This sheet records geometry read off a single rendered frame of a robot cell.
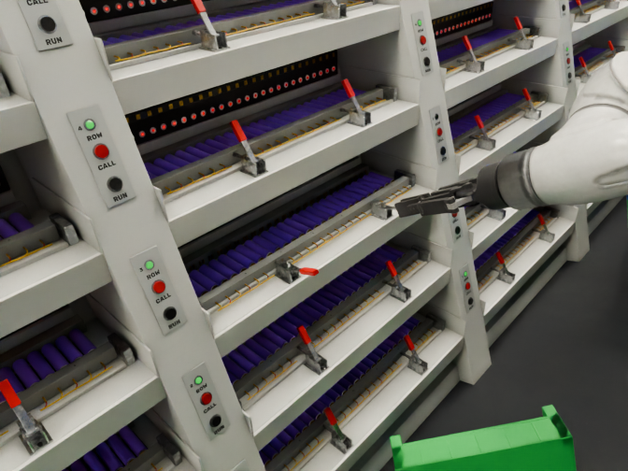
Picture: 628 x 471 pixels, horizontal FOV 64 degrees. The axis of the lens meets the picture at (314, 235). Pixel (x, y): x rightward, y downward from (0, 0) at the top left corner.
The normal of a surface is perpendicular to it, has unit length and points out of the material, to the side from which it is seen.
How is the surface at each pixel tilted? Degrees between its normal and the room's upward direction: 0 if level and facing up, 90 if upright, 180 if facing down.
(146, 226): 90
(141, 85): 107
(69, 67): 90
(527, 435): 0
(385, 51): 90
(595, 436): 0
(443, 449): 0
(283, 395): 17
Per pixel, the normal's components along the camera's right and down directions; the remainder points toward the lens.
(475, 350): 0.67, 0.08
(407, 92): -0.69, 0.42
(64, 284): 0.72, 0.34
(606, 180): -0.44, 0.65
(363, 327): -0.06, -0.84
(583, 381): -0.26, -0.90
